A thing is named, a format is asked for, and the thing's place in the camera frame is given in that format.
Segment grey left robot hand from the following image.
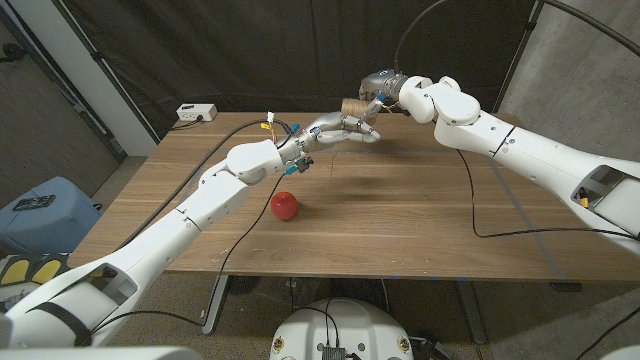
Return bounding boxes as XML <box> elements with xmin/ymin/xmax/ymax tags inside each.
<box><xmin>279</xmin><ymin>110</ymin><xmax>382</xmax><ymax>166</ymax></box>

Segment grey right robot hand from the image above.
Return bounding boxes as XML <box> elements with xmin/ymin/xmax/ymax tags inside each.
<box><xmin>358</xmin><ymin>69</ymin><xmax>404</xmax><ymax>126</ymax></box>

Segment brown twine spool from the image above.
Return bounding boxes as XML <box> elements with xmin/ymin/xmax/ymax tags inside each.
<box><xmin>329</xmin><ymin>97</ymin><xmax>374</xmax><ymax>179</ymax></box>

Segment red apple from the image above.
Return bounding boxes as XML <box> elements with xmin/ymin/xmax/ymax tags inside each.
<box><xmin>270</xmin><ymin>191</ymin><xmax>300</xmax><ymax>222</ymax></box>

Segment black backdrop curtain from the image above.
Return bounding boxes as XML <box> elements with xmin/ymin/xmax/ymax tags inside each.
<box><xmin>59</xmin><ymin>0</ymin><xmax>539</xmax><ymax>139</ymax></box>

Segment white power strip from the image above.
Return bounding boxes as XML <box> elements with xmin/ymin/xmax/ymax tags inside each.
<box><xmin>176</xmin><ymin>103</ymin><xmax>219</xmax><ymax>123</ymax></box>

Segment black backdrop stand pole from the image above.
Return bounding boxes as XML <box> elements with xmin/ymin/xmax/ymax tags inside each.
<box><xmin>492</xmin><ymin>0</ymin><xmax>546</xmax><ymax>114</ymax></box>
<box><xmin>49</xmin><ymin>0</ymin><xmax>161</xmax><ymax>144</ymax></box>

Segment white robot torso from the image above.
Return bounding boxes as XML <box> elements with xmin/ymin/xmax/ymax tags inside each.
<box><xmin>269</xmin><ymin>298</ymin><xmax>415</xmax><ymax>360</ymax></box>

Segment grey table leg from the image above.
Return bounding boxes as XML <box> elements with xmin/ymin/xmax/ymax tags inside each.
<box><xmin>201</xmin><ymin>274</ymin><xmax>230</xmax><ymax>335</ymax></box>
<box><xmin>454</xmin><ymin>279</ymin><xmax>487</xmax><ymax>345</ymax></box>

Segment blue storage bin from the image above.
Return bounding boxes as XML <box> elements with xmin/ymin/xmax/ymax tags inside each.
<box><xmin>0</xmin><ymin>175</ymin><xmax>104</xmax><ymax>255</ymax></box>

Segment yellow and black pads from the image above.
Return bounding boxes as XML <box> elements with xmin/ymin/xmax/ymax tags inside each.
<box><xmin>0</xmin><ymin>253</ymin><xmax>69</xmax><ymax>286</ymax></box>

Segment grey sneaker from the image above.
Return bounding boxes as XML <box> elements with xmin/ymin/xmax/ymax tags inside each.
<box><xmin>0</xmin><ymin>284</ymin><xmax>31</xmax><ymax>314</ymax></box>

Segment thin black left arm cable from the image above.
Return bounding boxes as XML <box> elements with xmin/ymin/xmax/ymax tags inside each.
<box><xmin>89</xmin><ymin>172</ymin><xmax>289</xmax><ymax>334</ymax></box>

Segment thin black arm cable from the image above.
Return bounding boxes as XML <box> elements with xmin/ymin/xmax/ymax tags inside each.
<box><xmin>89</xmin><ymin>172</ymin><xmax>289</xmax><ymax>334</ymax></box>
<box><xmin>457</xmin><ymin>148</ymin><xmax>640</xmax><ymax>240</ymax></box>

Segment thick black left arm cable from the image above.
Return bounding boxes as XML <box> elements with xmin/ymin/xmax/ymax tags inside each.
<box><xmin>117</xmin><ymin>118</ymin><xmax>291</xmax><ymax>251</ymax></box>

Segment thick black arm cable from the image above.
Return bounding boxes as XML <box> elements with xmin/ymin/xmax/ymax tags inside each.
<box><xmin>393</xmin><ymin>0</ymin><xmax>640</xmax><ymax>74</ymax></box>
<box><xmin>117</xmin><ymin>118</ymin><xmax>291</xmax><ymax>251</ymax></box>

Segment black power strip cable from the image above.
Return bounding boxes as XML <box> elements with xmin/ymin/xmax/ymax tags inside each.
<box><xmin>169</xmin><ymin>115</ymin><xmax>204</xmax><ymax>132</ymax></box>

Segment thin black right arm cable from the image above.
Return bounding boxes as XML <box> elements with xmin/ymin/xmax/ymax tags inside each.
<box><xmin>457</xmin><ymin>148</ymin><xmax>640</xmax><ymax>240</ymax></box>

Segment black torso cable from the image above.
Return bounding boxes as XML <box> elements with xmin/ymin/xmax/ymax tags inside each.
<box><xmin>292</xmin><ymin>298</ymin><xmax>341</xmax><ymax>349</ymax></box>

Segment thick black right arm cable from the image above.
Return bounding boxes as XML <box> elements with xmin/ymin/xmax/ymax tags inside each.
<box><xmin>393</xmin><ymin>0</ymin><xmax>640</xmax><ymax>74</ymax></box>

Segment black wall fixture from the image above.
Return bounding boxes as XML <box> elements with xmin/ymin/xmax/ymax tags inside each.
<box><xmin>0</xmin><ymin>43</ymin><xmax>29</xmax><ymax>64</ymax></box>

